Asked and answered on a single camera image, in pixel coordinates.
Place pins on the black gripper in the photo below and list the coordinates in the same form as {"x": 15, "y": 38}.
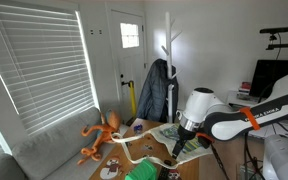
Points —
{"x": 187, "y": 131}

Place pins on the black TV remote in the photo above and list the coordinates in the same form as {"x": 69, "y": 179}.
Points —
{"x": 164, "y": 171}

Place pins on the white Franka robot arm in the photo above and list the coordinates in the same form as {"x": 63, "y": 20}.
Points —
{"x": 237, "y": 123}

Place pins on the white printed tote bag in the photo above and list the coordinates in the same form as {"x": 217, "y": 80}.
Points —
{"x": 184, "y": 148}

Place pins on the elf sticker with sunglasses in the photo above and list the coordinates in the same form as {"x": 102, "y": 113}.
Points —
{"x": 174, "y": 175}

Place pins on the small cartoon figure sticker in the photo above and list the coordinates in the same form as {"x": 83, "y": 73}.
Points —
{"x": 148, "y": 147}

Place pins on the green plastic printed block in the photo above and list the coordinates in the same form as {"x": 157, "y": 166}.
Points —
{"x": 142, "y": 171}

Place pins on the small purple toy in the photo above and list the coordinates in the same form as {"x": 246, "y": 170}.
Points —
{"x": 138, "y": 127}

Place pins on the dark puffer jacket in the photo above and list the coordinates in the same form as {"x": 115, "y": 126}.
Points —
{"x": 155, "y": 93}

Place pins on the snowman sticker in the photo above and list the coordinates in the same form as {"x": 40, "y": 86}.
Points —
{"x": 110, "y": 168}

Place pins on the orange octopus plush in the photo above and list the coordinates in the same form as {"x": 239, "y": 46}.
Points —
{"x": 105, "y": 130}

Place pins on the white low cabinet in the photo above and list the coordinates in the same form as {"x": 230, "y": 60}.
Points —
{"x": 240, "y": 101}

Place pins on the stack of books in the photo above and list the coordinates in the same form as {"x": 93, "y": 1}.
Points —
{"x": 245, "y": 88}

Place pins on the white door with window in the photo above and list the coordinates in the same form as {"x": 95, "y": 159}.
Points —
{"x": 129, "y": 63}

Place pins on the white coat rack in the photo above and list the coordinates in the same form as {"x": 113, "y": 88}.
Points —
{"x": 168, "y": 40}

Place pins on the black monitor screen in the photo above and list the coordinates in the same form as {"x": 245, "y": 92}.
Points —
{"x": 270, "y": 78}

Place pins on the grey fabric sofa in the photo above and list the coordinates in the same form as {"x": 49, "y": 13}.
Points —
{"x": 50, "y": 146}

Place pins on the wide white window blind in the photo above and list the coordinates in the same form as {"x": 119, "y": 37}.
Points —
{"x": 40, "y": 66}

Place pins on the black wrist camera orange mount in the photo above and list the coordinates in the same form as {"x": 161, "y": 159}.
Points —
{"x": 204, "y": 140}

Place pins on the aluminium extrusion frame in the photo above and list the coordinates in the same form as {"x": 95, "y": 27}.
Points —
{"x": 247, "y": 171}

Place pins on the black camera on boom stand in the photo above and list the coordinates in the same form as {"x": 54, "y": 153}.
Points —
{"x": 274, "y": 30}

